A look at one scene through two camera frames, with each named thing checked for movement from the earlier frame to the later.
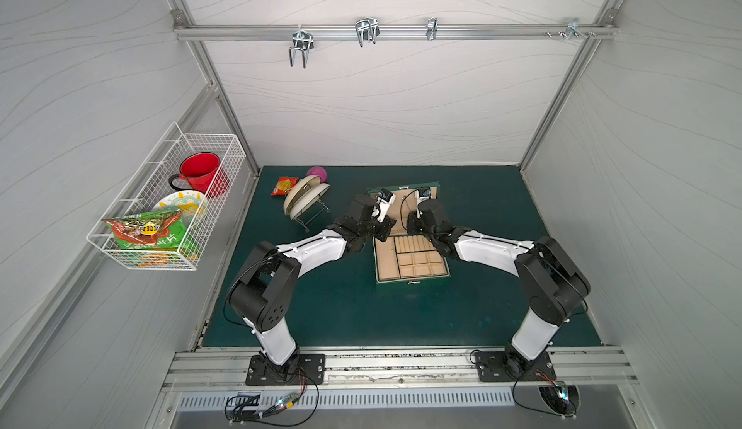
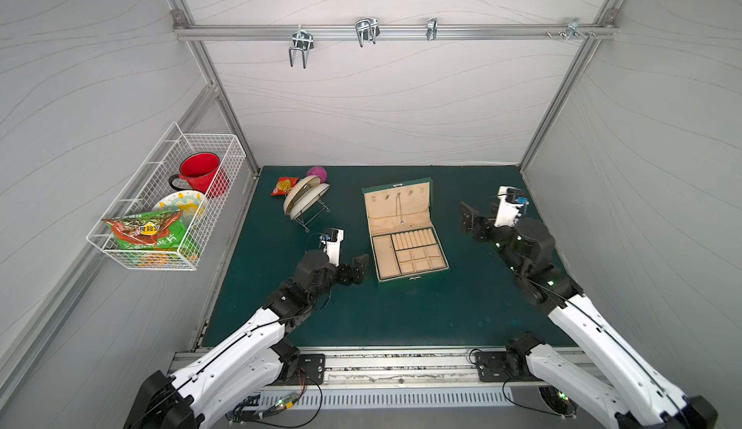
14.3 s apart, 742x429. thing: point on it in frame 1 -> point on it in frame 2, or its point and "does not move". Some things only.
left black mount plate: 301,369 does not move
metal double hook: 301,40 does not move
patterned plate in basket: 191,205 does not move
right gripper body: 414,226 -> 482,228
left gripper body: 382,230 -> 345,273
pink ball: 318,171 does not move
